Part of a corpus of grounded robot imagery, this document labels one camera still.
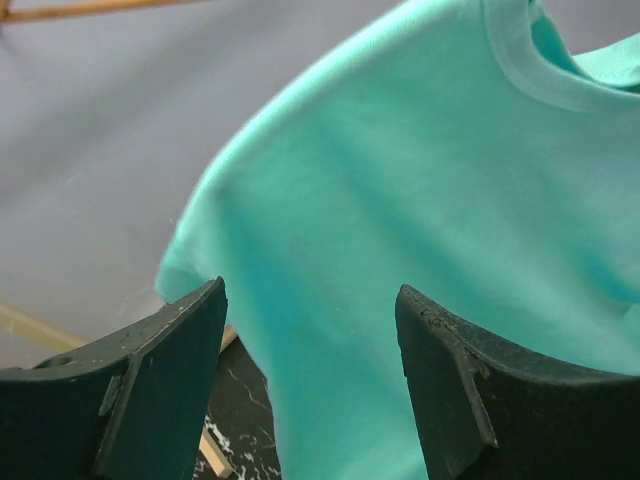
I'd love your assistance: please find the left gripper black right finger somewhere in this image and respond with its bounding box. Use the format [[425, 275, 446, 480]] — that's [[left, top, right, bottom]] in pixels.
[[395, 285, 639, 480]]

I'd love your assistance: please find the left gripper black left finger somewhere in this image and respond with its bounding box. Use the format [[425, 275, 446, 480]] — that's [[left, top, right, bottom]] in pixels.
[[0, 275, 229, 480]]

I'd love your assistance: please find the teal t shirt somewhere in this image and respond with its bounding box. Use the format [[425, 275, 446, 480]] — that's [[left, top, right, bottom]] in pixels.
[[156, 1, 639, 479]]

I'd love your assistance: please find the wooden clothes rack frame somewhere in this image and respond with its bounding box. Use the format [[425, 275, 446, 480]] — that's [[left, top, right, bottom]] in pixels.
[[0, 0, 239, 479]]

